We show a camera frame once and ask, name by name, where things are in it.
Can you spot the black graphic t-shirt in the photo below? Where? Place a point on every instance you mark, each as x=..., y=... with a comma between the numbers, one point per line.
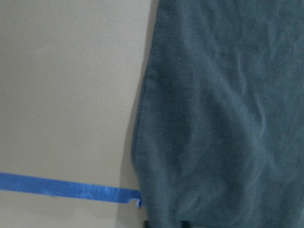
x=219, y=134

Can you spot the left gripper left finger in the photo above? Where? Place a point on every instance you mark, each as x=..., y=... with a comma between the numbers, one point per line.
x=148, y=224

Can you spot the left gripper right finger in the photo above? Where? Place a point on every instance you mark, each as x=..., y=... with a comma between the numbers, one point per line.
x=187, y=224

